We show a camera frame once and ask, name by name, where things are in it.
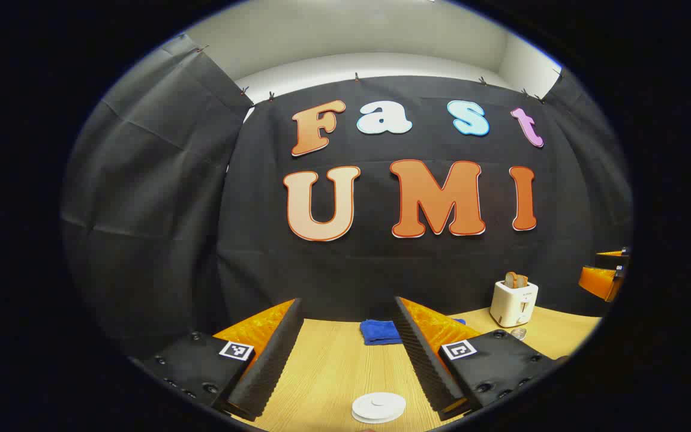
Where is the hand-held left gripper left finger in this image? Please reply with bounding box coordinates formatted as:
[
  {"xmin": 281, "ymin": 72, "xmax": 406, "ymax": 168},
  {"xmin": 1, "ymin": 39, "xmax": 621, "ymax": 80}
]
[{"xmin": 142, "ymin": 298, "xmax": 305, "ymax": 422}]

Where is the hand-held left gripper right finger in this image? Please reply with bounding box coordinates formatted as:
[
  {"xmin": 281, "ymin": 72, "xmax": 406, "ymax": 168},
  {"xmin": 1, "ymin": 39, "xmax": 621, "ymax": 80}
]
[{"xmin": 395, "ymin": 296, "xmax": 562, "ymax": 421}]

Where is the blue folded cloth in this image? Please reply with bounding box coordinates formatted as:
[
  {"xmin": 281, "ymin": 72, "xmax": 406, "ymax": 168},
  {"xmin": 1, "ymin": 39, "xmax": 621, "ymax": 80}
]
[{"xmin": 359, "ymin": 318, "xmax": 467, "ymax": 346}]

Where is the white toaster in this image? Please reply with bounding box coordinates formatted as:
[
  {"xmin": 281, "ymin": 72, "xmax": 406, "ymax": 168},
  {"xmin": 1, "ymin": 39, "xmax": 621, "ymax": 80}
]
[{"xmin": 489, "ymin": 280, "xmax": 539, "ymax": 328}]

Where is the black backdrop cloth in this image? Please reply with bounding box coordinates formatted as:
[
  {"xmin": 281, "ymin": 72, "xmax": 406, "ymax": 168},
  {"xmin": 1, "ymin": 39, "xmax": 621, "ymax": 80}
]
[{"xmin": 61, "ymin": 33, "xmax": 633, "ymax": 361}]

